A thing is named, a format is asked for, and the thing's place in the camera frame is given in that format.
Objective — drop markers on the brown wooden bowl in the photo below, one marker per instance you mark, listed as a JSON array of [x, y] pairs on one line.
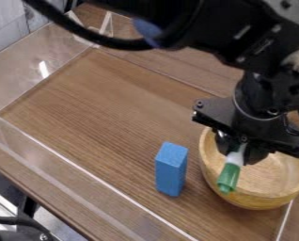
[[267, 185]]

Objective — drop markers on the clear acrylic tray wall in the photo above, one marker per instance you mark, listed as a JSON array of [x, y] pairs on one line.
[[85, 113]]

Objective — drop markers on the green and white marker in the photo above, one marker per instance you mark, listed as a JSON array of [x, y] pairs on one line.
[[228, 177]]

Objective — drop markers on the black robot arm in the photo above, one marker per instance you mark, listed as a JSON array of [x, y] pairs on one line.
[[252, 36]]

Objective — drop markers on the black metal bracket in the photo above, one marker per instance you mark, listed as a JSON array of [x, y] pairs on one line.
[[33, 230]]

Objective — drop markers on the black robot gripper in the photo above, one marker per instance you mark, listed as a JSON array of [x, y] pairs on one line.
[[268, 134]]

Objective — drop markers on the blue rectangular block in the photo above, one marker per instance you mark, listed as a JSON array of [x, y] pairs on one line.
[[169, 168]]

